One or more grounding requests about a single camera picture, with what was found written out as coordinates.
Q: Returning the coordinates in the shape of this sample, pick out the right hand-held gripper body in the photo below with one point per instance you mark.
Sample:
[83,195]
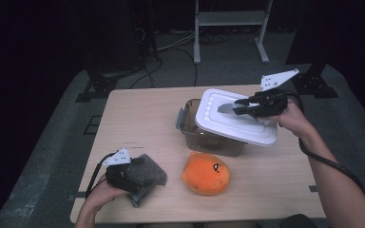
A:
[271,101]

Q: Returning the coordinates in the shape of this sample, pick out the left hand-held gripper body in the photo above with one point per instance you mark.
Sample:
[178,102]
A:
[119,172]

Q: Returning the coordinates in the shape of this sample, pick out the grey fluffy cloth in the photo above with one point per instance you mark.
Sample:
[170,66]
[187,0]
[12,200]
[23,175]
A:
[147,174]

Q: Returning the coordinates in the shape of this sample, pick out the orange plush toy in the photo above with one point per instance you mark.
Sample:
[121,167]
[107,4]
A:
[206,174]

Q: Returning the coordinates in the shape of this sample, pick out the person's right hand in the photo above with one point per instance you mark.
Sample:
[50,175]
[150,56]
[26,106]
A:
[293,118]

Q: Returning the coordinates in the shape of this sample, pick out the person's left hand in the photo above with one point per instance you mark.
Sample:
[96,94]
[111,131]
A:
[103,198]

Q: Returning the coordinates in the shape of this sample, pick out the black tape strip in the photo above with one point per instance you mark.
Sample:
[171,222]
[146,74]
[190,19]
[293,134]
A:
[79,194]
[313,188]

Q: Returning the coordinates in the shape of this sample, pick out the black stand base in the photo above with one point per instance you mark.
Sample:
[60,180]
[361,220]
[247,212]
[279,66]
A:
[99,87]
[316,85]

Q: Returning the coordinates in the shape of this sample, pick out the white metal stand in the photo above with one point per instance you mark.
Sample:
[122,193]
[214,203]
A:
[231,17]

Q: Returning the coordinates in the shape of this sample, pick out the dark rounded object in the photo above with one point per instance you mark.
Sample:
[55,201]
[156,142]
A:
[297,221]

